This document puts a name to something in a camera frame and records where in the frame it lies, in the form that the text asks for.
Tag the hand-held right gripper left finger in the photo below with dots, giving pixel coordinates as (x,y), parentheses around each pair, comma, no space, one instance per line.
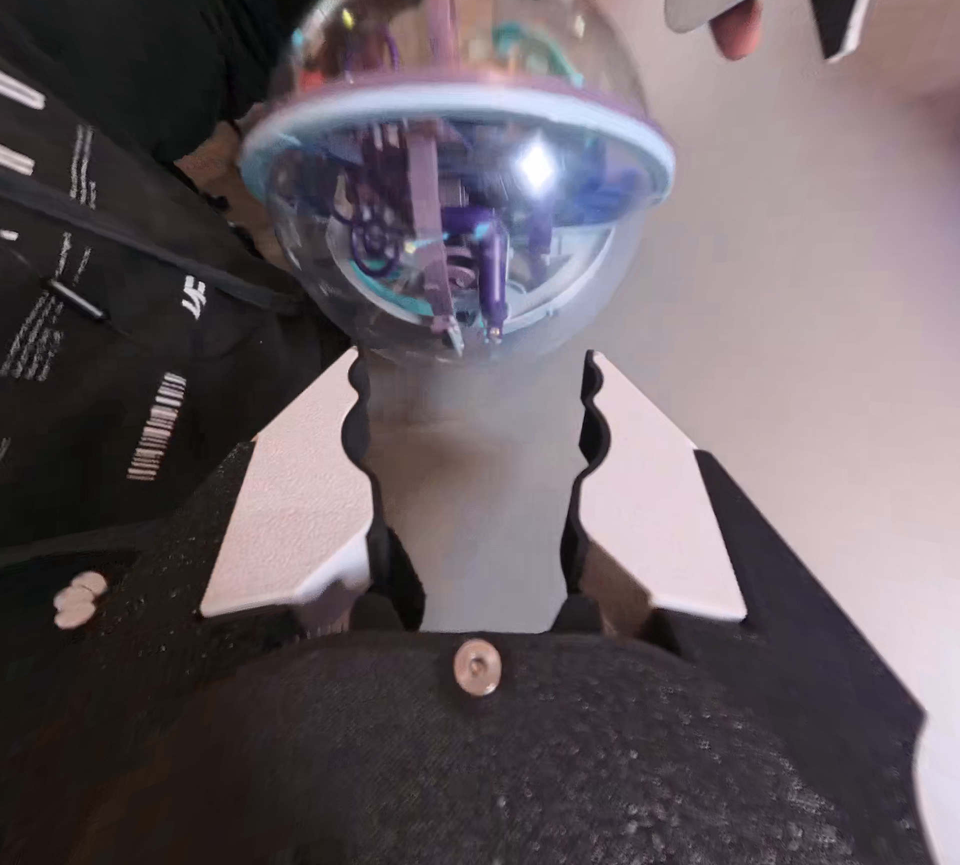
(293,505)

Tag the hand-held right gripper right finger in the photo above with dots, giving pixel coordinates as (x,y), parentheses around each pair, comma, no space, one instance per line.
(653,505)

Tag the clear maze ball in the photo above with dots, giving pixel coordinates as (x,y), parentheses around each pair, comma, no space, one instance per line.
(450,145)

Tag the person's black printed jacket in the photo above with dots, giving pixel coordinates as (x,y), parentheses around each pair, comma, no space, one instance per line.
(120,355)

